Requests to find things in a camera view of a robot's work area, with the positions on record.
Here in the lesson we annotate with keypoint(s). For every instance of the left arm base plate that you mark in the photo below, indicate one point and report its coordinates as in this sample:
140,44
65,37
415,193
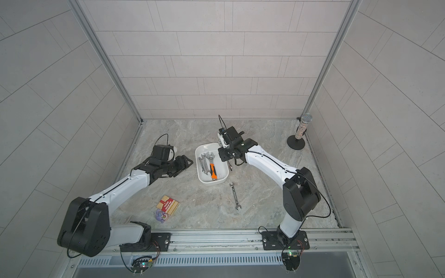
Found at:
156,242

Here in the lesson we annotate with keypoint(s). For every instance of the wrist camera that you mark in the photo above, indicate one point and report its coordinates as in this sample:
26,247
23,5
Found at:
230,137
164,153

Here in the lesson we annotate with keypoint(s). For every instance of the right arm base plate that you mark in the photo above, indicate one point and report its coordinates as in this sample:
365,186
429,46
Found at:
273,240

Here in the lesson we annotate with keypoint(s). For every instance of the left circuit board with cables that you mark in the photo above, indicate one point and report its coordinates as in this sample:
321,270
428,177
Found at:
141,264

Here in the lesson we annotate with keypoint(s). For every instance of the aluminium rail frame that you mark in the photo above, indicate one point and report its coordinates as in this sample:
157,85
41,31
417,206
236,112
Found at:
250,240

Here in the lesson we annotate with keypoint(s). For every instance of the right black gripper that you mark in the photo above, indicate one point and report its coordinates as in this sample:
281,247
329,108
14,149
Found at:
223,155

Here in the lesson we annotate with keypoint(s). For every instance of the small purple round item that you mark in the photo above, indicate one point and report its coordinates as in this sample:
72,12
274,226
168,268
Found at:
161,216

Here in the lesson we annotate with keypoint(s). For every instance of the glitter tube on black stand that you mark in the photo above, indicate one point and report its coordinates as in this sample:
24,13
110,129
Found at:
296,141

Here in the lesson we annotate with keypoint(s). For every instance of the right circuit board with cables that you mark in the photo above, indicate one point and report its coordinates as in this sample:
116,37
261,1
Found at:
291,261

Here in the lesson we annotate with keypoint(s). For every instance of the white plastic storage box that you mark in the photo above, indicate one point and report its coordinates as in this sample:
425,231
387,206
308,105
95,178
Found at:
222,168

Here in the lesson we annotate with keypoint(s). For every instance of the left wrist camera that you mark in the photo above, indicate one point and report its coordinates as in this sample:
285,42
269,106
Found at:
164,153

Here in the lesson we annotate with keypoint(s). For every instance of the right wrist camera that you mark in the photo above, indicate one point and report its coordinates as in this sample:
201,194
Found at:
230,137

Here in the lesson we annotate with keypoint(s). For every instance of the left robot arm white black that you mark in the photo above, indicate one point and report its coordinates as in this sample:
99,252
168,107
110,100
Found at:
86,228

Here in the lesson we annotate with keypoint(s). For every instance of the orange handled adjustable wrench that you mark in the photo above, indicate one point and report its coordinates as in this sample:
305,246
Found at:
210,157

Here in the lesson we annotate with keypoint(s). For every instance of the circuit board with cables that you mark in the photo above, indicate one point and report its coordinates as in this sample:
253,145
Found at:
291,261
141,264

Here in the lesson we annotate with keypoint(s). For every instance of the long silver open-end wrench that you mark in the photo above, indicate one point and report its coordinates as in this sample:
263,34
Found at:
237,205

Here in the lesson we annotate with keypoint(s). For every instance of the red striped card box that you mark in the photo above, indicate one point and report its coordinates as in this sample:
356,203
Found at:
168,205

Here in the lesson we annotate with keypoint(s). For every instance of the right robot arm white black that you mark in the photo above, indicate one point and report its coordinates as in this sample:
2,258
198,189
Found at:
300,193

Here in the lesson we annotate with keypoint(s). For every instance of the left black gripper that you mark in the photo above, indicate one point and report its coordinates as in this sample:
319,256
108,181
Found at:
182,164

